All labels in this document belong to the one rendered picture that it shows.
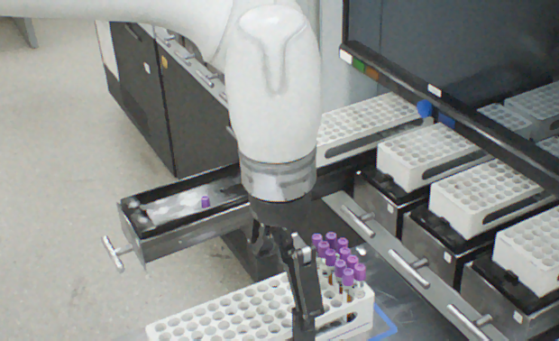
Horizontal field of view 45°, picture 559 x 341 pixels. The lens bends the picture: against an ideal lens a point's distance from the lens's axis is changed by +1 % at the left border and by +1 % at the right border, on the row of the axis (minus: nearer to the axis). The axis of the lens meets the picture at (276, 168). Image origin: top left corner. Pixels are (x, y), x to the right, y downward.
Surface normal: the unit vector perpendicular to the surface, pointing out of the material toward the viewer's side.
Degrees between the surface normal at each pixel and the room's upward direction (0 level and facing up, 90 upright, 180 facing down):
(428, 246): 90
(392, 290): 0
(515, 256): 90
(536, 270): 90
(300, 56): 77
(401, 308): 0
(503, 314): 90
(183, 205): 0
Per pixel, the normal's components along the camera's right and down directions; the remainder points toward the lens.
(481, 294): -0.87, 0.30
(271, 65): 0.01, 0.36
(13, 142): -0.04, -0.83
